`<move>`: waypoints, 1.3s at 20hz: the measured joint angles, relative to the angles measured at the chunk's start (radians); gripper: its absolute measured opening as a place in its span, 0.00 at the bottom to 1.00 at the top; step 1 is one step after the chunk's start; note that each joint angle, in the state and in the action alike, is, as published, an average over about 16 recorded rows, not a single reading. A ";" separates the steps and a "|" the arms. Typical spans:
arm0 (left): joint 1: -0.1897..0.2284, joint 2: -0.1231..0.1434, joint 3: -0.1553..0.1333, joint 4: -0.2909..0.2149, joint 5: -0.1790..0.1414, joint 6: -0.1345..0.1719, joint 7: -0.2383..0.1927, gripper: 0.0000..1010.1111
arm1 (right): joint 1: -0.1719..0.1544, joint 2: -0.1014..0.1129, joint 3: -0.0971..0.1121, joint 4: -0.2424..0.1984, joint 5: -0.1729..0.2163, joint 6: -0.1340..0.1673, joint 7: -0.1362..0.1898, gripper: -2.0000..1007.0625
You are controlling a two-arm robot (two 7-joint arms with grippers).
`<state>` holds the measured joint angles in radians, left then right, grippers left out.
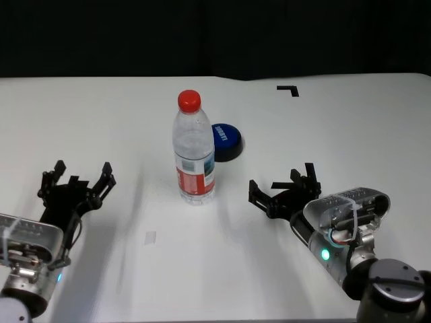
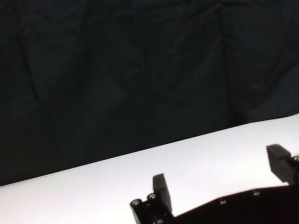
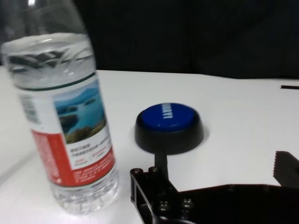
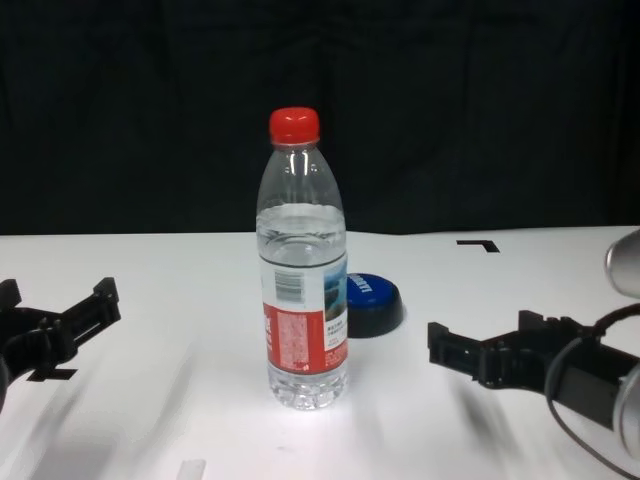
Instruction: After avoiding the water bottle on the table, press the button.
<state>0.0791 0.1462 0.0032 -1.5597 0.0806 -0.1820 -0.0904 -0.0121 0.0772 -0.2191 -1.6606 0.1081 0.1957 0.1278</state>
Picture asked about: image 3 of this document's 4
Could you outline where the clear water bottle red cap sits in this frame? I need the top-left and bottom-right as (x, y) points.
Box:
(0, 0), (120, 215)

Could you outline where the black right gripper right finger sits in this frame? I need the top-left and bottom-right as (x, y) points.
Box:
(272, 151), (299, 189)

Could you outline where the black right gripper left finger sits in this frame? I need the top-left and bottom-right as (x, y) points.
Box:
(130, 153), (179, 212)

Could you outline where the black curtain backdrop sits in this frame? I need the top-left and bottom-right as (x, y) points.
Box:
(0, 0), (299, 80)

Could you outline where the blue round lid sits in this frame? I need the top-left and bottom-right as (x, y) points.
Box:
(134, 102), (204, 156)

